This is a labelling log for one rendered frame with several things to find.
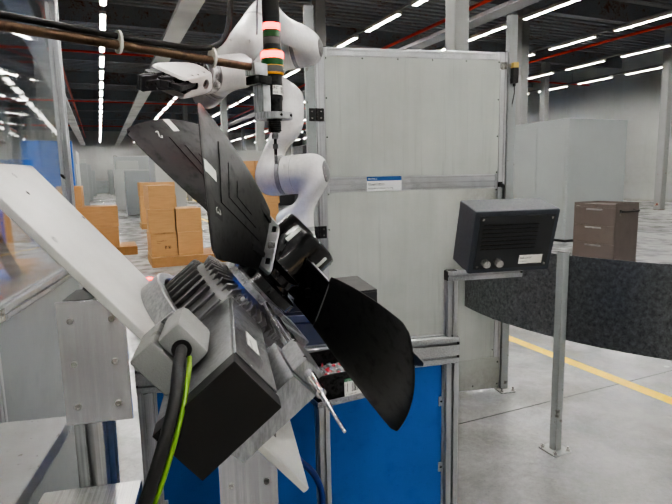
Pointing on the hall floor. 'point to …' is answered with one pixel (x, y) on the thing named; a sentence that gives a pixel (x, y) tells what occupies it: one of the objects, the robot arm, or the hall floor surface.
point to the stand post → (95, 440)
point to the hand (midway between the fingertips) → (147, 82)
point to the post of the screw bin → (323, 449)
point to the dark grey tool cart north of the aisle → (605, 229)
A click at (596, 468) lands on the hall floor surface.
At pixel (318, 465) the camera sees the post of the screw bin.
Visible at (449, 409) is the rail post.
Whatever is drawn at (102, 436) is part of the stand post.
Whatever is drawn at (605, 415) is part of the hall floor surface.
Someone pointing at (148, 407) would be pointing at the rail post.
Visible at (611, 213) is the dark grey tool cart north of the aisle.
